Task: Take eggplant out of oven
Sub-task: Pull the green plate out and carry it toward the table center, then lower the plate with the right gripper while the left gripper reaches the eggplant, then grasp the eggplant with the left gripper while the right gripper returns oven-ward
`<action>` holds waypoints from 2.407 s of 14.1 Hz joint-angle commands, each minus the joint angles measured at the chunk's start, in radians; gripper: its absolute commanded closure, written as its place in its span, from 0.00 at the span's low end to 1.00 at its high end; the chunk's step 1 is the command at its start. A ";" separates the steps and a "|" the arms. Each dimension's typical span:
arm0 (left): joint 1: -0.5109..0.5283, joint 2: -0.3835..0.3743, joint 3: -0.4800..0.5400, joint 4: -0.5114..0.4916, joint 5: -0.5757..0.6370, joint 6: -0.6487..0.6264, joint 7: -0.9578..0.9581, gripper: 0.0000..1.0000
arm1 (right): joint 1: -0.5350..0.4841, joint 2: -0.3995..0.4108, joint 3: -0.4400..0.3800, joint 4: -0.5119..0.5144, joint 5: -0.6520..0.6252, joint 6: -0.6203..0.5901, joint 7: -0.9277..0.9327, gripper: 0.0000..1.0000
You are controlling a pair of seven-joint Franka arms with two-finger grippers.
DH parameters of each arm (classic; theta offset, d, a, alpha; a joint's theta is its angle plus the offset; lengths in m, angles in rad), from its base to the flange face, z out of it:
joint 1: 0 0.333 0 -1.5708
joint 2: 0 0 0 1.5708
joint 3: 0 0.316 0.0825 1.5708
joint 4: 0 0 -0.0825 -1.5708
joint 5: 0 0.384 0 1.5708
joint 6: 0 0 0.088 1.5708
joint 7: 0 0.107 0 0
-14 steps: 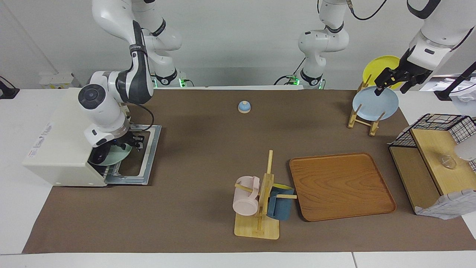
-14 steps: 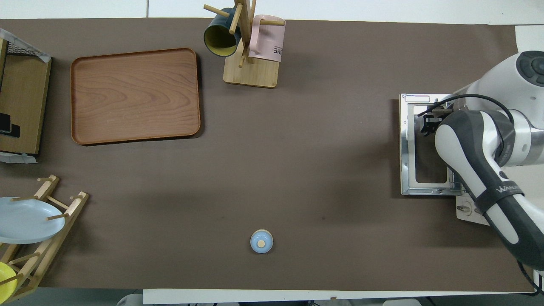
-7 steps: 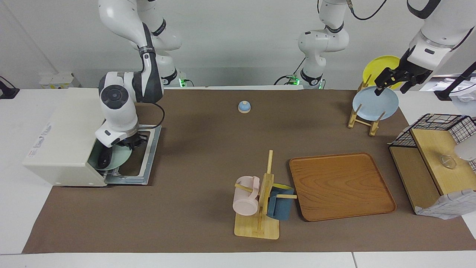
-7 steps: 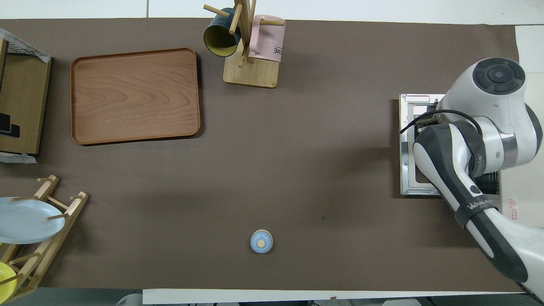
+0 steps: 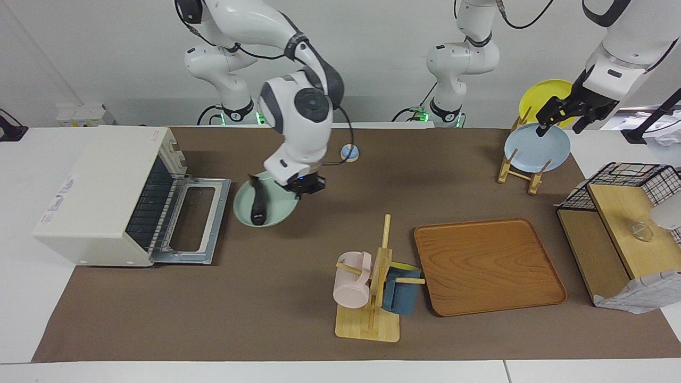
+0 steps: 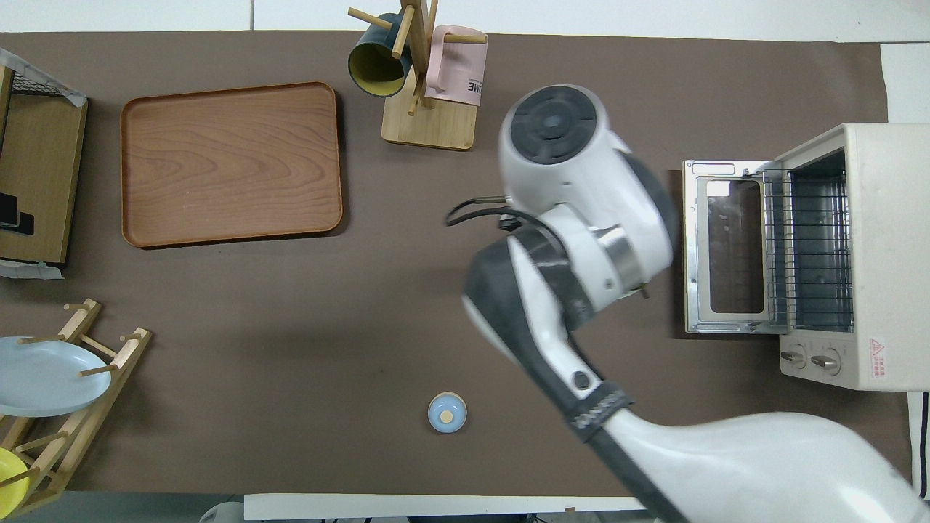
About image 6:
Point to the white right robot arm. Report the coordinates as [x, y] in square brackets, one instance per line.
[581, 189]

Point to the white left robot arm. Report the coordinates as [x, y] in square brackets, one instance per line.
[221, 514]

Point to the silver oven knob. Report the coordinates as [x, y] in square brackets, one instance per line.
[793, 357]
[826, 362]

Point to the white toaster oven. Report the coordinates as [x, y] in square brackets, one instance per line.
[886, 254]

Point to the white checked cloth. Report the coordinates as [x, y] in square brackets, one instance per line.
[62, 93]
[29, 270]

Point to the light blue plate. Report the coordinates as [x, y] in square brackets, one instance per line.
[43, 378]

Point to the wooden plate rack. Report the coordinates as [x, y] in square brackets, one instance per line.
[80, 428]

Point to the brown wooden tray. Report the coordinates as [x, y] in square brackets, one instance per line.
[232, 163]

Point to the yellow plate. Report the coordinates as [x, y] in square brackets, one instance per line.
[11, 483]

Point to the brown table mat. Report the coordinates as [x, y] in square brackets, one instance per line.
[290, 327]

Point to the blue mug yellow inside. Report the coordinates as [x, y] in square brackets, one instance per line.
[374, 65]

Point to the wooden mug tree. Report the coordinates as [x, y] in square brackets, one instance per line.
[429, 129]

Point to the pink mug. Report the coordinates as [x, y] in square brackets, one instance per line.
[454, 73]

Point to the blue wooden call bell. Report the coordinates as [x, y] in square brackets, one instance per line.
[447, 414]

